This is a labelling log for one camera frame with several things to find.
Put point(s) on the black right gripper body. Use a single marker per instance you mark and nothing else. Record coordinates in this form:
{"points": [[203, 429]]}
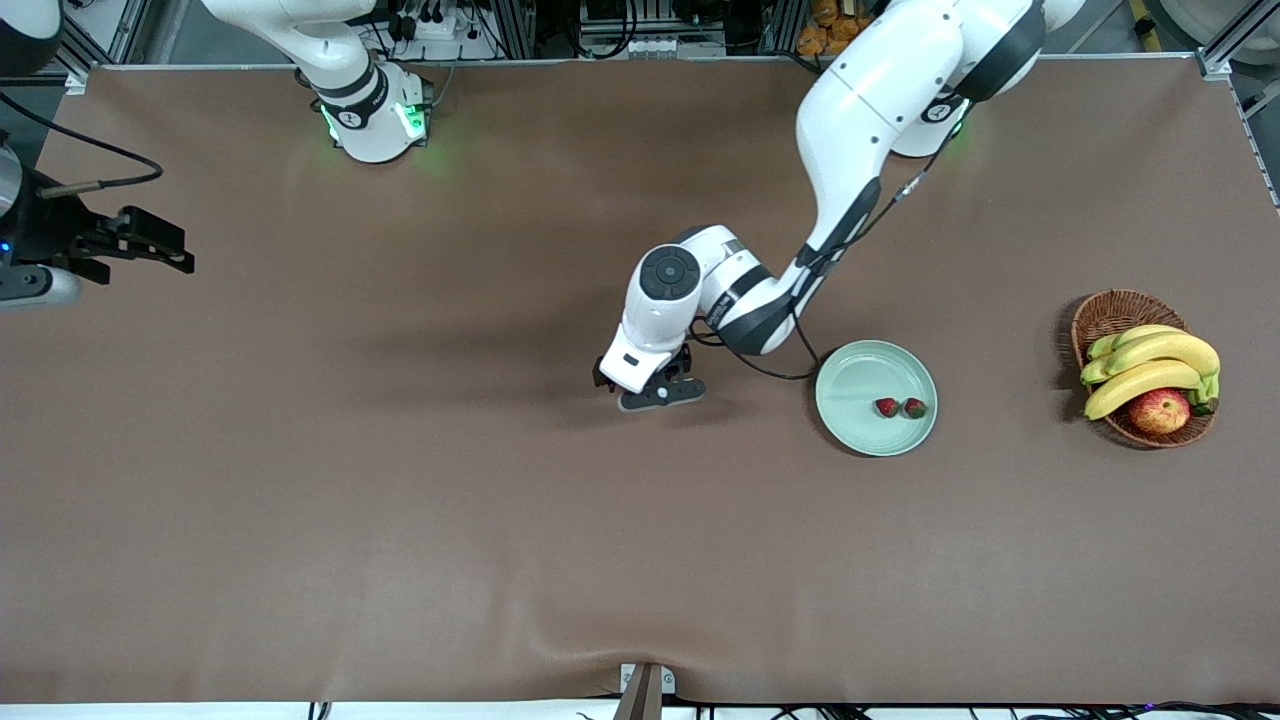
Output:
{"points": [[52, 232]]}

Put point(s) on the red strawberry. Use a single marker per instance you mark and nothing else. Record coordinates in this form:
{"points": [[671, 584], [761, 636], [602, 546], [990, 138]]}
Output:
{"points": [[886, 407], [914, 408]]}

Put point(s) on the brown table mat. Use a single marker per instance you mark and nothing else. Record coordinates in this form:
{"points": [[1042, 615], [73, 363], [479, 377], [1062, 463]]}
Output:
{"points": [[640, 560]]}

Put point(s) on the brown wicker basket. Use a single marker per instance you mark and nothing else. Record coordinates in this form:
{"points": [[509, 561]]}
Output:
{"points": [[1105, 315]]}

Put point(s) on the red yellow apple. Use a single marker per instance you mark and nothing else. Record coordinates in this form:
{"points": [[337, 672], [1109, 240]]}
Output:
{"points": [[1160, 412]]}

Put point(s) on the small greenish yellow banana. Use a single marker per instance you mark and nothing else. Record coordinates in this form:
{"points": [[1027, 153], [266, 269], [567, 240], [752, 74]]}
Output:
{"points": [[1150, 331]]}

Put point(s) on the pale green round plate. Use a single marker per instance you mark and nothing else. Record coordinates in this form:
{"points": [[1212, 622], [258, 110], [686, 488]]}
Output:
{"points": [[860, 385]]}

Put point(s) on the white connector strip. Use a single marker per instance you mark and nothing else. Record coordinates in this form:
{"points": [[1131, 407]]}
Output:
{"points": [[650, 46]]}

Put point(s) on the large yellow banana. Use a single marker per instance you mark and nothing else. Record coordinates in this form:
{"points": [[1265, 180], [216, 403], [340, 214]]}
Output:
{"points": [[1170, 350]]}

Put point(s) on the bag of orange buns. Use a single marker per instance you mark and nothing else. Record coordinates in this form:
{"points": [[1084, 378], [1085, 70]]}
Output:
{"points": [[825, 40]]}

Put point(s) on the white power strip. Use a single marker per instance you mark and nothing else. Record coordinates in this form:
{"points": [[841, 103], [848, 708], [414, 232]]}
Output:
{"points": [[430, 28]]}

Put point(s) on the aluminium extrusion frame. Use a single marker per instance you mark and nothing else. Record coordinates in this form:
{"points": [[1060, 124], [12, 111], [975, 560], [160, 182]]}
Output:
{"points": [[515, 25]]}

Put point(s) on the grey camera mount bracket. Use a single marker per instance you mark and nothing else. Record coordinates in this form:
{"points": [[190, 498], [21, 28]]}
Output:
{"points": [[645, 695]]}

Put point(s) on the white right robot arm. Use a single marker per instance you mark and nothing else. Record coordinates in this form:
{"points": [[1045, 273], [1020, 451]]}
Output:
{"points": [[375, 125]]}

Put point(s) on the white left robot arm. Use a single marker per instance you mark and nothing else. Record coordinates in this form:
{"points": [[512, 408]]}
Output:
{"points": [[880, 110]]}

